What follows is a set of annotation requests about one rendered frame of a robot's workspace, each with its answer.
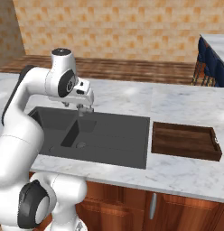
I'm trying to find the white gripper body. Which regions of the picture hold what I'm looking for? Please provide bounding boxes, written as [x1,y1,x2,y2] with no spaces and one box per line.
[47,87,96,107]

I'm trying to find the grey sink faucet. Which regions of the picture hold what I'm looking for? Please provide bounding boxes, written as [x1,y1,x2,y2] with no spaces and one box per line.
[77,103,95,118]

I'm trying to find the dark grey sink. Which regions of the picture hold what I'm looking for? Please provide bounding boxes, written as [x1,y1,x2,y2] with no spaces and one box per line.
[27,106,151,170]

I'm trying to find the dark wooden tray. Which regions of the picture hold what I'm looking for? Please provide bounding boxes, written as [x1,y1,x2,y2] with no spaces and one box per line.
[151,121,223,162]

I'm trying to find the brown wooden cupboard door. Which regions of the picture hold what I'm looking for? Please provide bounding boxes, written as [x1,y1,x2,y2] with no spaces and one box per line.
[75,180,148,231]
[145,189,224,231]

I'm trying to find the silver cupboard door handle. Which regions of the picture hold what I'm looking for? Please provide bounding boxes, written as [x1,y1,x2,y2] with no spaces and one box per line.
[148,192,158,221]

